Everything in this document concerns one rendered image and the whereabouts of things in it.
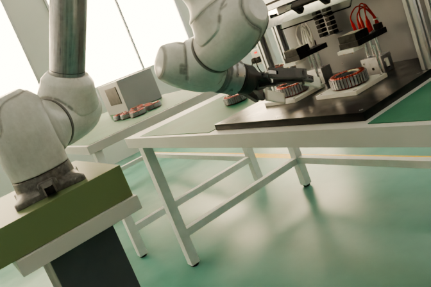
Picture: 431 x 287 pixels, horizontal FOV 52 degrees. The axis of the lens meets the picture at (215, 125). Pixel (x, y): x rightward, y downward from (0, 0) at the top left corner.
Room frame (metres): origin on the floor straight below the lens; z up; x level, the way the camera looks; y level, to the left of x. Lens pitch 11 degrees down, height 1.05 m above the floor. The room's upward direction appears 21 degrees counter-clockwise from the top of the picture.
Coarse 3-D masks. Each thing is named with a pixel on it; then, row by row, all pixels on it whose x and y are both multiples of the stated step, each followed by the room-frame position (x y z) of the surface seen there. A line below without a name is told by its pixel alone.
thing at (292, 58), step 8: (296, 48) 1.50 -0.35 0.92; (304, 48) 1.51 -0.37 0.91; (312, 48) 1.53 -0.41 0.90; (320, 48) 1.54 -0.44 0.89; (288, 56) 1.53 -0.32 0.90; (296, 56) 1.50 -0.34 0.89; (304, 56) 1.50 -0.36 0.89; (312, 56) 1.57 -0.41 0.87; (288, 64) 1.51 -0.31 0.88; (296, 64) 1.48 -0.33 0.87; (312, 64) 1.59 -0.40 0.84; (320, 64) 1.55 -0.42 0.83
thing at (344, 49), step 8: (352, 32) 1.32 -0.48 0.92; (360, 32) 1.30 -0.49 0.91; (368, 32) 1.32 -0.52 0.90; (376, 32) 1.33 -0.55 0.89; (384, 32) 1.35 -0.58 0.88; (344, 40) 1.32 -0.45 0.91; (352, 40) 1.30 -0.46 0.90; (360, 40) 1.29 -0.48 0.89; (368, 40) 1.31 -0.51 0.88; (376, 40) 1.34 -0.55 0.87; (344, 48) 1.33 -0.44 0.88; (352, 48) 1.29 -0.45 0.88; (360, 48) 1.29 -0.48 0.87; (368, 56) 1.38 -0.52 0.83
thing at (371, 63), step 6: (378, 54) 1.35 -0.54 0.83; (384, 54) 1.33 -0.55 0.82; (390, 54) 1.34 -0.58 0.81; (360, 60) 1.38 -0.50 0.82; (366, 60) 1.36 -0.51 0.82; (372, 60) 1.35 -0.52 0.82; (390, 60) 1.34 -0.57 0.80; (366, 66) 1.37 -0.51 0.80; (372, 66) 1.35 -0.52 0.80; (384, 66) 1.32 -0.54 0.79; (390, 66) 1.34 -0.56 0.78; (372, 72) 1.36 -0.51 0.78; (378, 72) 1.34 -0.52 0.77; (384, 72) 1.32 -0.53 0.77
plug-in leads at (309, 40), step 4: (296, 28) 1.59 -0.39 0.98; (304, 28) 1.59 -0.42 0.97; (308, 28) 1.56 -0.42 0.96; (296, 32) 1.59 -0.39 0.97; (308, 32) 1.59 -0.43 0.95; (296, 36) 1.58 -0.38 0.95; (304, 36) 1.59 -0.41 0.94; (308, 36) 1.60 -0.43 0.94; (312, 36) 1.56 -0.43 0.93; (304, 40) 1.56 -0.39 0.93; (308, 40) 1.54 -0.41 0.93; (312, 40) 1.56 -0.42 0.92; (300, 44) 1.58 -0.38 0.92; (308, 44) 1.54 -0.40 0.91; (312, 44) 1.56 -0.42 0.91; (316, 44) 1.60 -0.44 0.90
